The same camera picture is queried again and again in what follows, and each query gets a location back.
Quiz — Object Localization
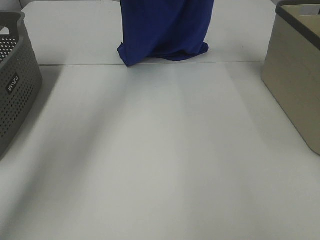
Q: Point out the blue microfibre towel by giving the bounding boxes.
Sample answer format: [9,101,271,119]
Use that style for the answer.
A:
[117,0,214,67]

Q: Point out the beige storage bin grey rim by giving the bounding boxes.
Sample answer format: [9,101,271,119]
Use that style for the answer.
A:
[261,0,320,154]

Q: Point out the grey perforated plastic basket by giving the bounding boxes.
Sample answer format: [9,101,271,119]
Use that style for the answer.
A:
[0,11,43,156]

